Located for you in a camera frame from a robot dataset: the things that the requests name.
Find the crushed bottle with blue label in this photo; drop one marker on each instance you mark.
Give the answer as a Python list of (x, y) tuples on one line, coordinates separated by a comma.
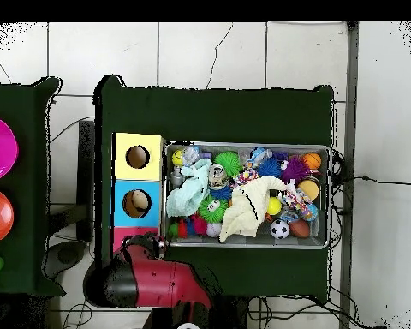
[(260, 154)]

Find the plain green spiky ball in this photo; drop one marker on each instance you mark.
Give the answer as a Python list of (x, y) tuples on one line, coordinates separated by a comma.
[(227, 163)]

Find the black stand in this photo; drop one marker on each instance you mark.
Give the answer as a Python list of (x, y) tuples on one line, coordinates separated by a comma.
[(85, 154)]

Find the blue spiky ball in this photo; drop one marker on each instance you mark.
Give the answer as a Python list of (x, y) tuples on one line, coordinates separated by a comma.
[(270, 168)]

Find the pink plastic bowl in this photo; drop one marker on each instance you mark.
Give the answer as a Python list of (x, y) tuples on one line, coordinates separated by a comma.
[(0, 150)]

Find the wooden box with three holes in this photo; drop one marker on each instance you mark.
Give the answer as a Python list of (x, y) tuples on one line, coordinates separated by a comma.
[(121, 171)]

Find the grey metal rail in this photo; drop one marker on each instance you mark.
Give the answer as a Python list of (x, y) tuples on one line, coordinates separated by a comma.
[(351, 102)]

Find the purple spiky ball with eyes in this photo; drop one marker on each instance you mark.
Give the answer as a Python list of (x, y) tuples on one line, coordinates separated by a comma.
[(296, 169)]

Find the mint waffle cloth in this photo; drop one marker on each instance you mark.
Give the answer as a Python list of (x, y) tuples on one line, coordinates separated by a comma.
[(188, 195)]

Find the dark green table cloth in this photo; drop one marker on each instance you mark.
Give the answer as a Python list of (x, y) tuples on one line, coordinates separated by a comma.
[(27, 102), (209, 113)]

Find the green spiky ball with eyes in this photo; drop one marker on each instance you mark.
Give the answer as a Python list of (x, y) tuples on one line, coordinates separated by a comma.
[(207, 214)]

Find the multicolour spiky caterpillar toy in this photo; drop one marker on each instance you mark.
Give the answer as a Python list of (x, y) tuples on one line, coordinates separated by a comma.
[(198, 224)]

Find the small colourful crumpled paper ball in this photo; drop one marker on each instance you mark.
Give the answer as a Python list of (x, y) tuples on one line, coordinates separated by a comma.
[(245, 176)]

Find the cream waffle cloth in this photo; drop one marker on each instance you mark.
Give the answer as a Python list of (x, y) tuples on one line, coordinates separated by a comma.
[(246, 209)]

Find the silver drink can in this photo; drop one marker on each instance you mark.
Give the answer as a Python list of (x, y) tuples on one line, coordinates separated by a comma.
[(217, 173)]

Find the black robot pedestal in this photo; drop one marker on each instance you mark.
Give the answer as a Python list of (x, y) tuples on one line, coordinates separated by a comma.
[(233, 315)]

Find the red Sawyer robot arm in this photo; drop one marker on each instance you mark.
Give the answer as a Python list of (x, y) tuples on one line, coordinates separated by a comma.
[(164, 284)]

